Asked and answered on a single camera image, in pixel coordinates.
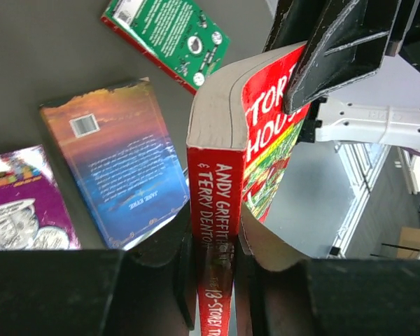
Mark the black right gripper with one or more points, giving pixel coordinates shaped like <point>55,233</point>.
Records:
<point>416,31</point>

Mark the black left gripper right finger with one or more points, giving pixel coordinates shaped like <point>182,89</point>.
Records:
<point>281,291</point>

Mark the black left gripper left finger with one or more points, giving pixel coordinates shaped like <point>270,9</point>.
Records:
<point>147,290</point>

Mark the purple white paperback book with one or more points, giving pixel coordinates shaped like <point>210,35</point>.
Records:
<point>33,214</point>

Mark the red 13-storey treehouse book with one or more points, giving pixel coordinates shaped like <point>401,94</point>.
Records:
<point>239,143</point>

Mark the blue book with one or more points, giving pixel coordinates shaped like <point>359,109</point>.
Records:
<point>122,158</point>

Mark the green red paperback book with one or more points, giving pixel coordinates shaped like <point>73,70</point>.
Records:
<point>176,35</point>

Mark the cardboard box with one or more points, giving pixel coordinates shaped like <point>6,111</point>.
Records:
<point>409,237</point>

